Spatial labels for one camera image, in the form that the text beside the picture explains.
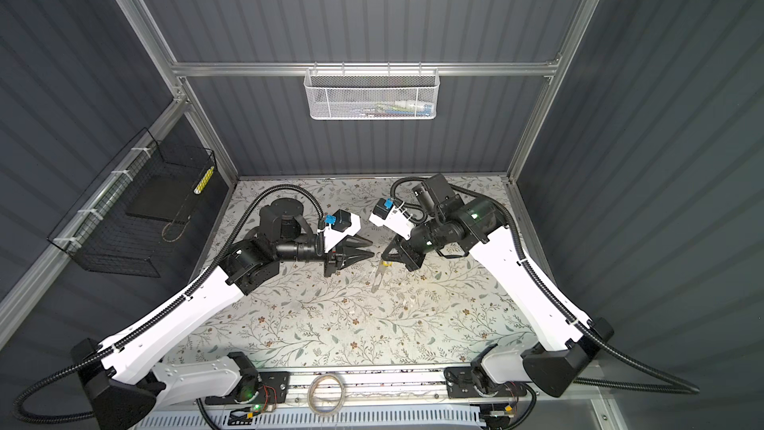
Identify yellow marker in black basket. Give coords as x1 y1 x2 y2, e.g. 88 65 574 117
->
193 165 216 195

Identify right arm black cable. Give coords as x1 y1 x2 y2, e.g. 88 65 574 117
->
389 175 700 396

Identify tape roll clear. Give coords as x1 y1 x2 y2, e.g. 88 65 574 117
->
306 373 347 418

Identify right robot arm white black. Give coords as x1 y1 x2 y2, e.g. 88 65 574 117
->
369 174 613 397

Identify black wire basket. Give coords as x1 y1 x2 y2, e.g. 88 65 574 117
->
48 133 217 278

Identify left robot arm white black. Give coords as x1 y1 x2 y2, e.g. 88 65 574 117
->
74 198 371 429

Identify items in white basket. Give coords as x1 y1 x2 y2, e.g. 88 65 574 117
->
349 100 436 119

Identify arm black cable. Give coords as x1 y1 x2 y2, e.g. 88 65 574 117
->
13 183 326 430
389 175 700 396

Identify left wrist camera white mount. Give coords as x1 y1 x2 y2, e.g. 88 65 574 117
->
320 209 361 253

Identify white wire mesh basket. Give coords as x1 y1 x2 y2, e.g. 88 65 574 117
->
304 68 441 121

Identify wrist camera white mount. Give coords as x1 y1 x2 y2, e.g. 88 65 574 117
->
369 198 416 241
320 209 361 253

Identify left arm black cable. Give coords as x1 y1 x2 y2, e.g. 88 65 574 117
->
13 183 326 430

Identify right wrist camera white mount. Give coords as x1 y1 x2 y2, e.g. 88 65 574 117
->
369 198 416 241

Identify black pad in basket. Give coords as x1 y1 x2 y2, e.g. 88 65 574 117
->
125 175 201 224

